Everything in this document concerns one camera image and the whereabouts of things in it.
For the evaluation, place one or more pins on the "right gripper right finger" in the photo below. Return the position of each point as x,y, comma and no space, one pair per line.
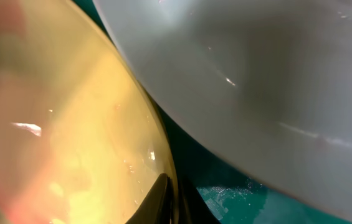
192,208

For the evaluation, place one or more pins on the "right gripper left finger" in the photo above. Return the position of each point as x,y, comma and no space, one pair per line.
156,208

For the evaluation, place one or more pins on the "yellow-green plate bottom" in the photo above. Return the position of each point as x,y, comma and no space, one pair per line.
80,140

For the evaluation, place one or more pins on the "light blue plate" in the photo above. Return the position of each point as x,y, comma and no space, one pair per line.
266,85

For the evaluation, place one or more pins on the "teal plastic tray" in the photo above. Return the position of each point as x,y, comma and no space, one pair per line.
226,195

